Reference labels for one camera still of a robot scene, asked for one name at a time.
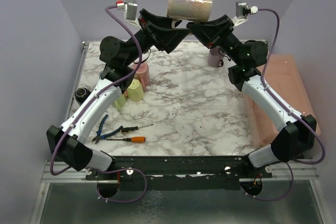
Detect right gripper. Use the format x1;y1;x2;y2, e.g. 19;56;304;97
187;14;244;65

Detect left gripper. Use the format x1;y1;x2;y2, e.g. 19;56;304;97
123;8;190;66

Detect purple mug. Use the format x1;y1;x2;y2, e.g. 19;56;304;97
207;47;225;68

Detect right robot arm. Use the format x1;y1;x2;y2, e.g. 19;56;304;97
187;15;317;177

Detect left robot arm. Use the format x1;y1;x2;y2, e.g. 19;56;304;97
47;6;190;179

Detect pink spectrum mug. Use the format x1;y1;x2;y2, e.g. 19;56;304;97
134;62;150;92

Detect yellow-green faceted mug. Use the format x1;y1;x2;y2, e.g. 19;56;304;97
127;79;144;102

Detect light green mug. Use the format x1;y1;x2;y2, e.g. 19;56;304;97
112;94;127;111

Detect black mug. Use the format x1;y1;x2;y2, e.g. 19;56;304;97
75;88;90;105

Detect pink storage bin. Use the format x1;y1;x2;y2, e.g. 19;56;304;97
244;54;315;148

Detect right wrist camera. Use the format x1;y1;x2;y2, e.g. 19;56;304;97
232;2;258;27

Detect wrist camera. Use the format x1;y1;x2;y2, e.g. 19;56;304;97
116;0;139;26
232;2;258;27

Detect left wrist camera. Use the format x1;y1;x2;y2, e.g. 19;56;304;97
116;0;139;26

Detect black handled screwdriver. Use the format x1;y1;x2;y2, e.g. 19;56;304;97
120;124;153;134

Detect orange handled screwdriver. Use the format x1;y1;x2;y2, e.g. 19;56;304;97
106;136;146;143

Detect blue handled pliers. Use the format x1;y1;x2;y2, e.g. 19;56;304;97
91;114;123;145

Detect black mounting base plate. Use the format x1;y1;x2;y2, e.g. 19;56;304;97
86;156;272;191

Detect aluminium rail frame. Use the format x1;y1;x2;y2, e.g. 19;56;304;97
28;39;326;224

